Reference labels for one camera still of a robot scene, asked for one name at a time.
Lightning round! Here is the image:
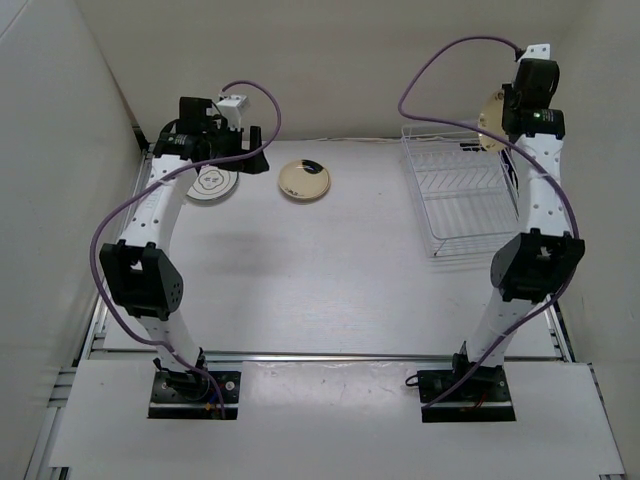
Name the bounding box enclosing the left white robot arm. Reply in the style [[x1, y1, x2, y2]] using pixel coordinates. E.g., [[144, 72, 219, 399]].
[[99, 94, 269, 400]]

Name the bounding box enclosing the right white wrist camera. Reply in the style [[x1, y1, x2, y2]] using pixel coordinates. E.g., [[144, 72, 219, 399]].
[[516, 44, 551, 62]]

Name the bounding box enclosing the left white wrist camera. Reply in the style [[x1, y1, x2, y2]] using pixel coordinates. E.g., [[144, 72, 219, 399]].
[[214, 94, 250, 131]]

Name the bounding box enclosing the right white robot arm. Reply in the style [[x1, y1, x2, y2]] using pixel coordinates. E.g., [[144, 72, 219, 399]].
[[449, 57, 586, 400]]

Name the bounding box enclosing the cream plate with red seal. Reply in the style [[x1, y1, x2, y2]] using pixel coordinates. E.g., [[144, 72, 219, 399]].
[[477, 89, 506, 153]]

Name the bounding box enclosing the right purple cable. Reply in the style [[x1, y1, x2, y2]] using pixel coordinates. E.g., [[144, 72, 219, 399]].
[[397, 35, 580, 415]]

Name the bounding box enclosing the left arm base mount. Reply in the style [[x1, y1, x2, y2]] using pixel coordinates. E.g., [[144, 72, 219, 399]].
[[147, 370, 242, 421]]

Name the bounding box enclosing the white green-rimmed plate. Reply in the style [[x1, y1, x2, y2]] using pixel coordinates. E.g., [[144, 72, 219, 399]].
[[187, 166, 239, 204]]

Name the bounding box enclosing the white front board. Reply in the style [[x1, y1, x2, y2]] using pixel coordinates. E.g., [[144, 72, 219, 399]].
[[51, 360, 624, 479]]

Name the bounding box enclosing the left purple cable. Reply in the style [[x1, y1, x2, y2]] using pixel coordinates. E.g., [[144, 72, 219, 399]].
[[89, 80, 282, 420]]

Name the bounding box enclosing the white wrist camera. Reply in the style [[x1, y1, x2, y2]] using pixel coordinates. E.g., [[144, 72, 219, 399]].
[[214, 94, 250, 131], [516, 44, 551, 62]]

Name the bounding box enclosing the cream plate with dark mark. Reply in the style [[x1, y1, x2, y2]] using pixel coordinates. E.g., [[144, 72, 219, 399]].
[[277, 159, 331, 203]]

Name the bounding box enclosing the white wire dish rack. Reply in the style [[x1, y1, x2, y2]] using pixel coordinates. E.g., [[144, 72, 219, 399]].
[[401, 124, 518, 258]]

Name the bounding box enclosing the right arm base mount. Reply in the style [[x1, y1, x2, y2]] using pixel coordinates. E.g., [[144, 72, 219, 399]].
[[405, 368, 516, 423]]

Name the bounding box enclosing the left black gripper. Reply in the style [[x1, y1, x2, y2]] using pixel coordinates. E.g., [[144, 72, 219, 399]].
[[203, 121, 269, 175]]

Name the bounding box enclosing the aluminium frame rail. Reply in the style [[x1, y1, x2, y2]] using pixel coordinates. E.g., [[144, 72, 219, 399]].
[[79, 349, 566, 365]]

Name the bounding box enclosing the purple cable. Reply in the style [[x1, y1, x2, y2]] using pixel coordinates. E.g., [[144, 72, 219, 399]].
[[397, 35, 580, 415], [89, 80, 282, 420]]

